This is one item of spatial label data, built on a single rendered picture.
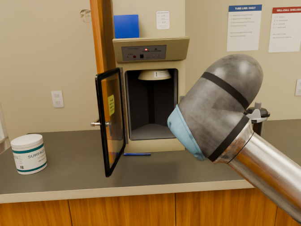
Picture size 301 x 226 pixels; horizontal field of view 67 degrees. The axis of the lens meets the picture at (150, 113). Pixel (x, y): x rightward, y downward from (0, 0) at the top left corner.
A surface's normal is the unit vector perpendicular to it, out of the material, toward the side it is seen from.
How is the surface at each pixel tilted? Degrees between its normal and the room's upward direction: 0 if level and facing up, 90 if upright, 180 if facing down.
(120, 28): 90
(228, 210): 90
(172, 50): 135
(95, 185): 0
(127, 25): 90
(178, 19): 90
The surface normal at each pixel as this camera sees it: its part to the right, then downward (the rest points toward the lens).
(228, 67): -0.29, -0.49
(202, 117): -0.25, -0.11
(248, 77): 0.36, -0.18
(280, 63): 0.04, 0.28
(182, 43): 0.06, 0.87
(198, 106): -0.44, -0.27
